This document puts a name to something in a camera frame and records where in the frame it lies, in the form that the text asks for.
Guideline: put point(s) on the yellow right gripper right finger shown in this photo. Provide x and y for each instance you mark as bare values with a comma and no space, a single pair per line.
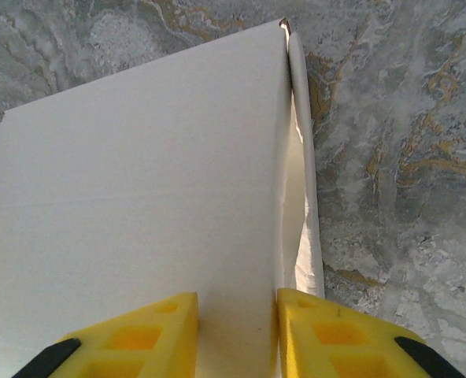
335,342

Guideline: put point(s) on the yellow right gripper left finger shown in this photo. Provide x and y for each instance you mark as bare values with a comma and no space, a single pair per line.
138,342

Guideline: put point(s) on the white paper box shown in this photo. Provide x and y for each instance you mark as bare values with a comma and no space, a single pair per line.
138,197

